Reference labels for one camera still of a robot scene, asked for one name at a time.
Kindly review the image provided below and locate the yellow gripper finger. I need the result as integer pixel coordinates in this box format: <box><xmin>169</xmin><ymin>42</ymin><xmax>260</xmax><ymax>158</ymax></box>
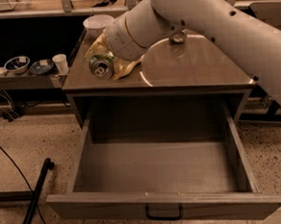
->
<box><xmin>85</xmin><ymin>34</ymin><xmax>108</xmax><ymax>61</ymax></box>
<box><xmin>113</xmin><ymin>57</ymin><xmax>141</xmax><ymax>80</ymax></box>

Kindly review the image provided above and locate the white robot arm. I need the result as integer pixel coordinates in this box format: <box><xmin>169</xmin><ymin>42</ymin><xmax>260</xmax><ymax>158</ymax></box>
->
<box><xmin>86</xmin><ymin>0</ymin><xmax>281</xmax><ymax>105</ymax></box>

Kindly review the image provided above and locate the open grey top drawer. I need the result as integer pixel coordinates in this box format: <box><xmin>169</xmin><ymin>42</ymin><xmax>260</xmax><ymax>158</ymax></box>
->
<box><xmin>47</xmin><ymin>95</ymin><xmax>281</xmax><ymax>220</ymax></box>

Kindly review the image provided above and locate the dark blue bowl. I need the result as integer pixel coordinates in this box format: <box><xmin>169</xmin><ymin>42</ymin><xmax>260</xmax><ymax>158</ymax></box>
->
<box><xmin>30</xmin><ymin>59</ymin><xmax>54</xmax><ymax>75</ymax></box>

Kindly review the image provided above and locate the grey cabinet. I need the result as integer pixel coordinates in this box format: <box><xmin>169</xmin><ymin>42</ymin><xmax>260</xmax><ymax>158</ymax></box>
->
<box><xmin>63</xmin><ymin>32</ymin><xmax>255</xmax><ymax>122</ymax></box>

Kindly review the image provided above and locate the white rimmed dark bowl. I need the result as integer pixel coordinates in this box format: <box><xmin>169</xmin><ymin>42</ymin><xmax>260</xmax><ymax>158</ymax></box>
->
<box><xmin>4</xmin><ymin>56</ymin><xmax>30</xmax><ymax>75</ymax></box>

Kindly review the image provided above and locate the side shelf bench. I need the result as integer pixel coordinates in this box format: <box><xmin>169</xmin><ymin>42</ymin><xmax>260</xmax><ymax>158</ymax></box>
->
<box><xmin>0</xmin><ymin>71</ymin><xmax>67</xmax><ymax>90</ymax></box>

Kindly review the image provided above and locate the black stand leg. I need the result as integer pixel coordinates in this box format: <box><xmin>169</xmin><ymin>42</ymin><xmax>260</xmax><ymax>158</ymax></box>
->
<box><xmin>0</xmin><ymin>158</ymin><xmax>55</xmax><ymax>224</ymax></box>

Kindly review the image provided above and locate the white cable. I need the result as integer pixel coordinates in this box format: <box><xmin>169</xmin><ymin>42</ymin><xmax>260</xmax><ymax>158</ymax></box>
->
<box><xmin>0</xmin><ymin>73</ymin><xmax>21</xmax><ymax>122</ymax></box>

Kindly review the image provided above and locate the black floor cable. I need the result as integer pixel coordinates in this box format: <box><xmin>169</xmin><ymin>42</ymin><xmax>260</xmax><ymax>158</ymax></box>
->
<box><xmin>0</xmin><ymin>131</ymin><xmax>55</xmax><ymax>224</ymax></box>

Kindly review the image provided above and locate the black drawer handle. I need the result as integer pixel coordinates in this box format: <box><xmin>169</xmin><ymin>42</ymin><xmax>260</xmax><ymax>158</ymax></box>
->
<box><xmin>144</xmin><ymin>204</ymin><xmax>184</xmax><ymax>221</ymax></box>

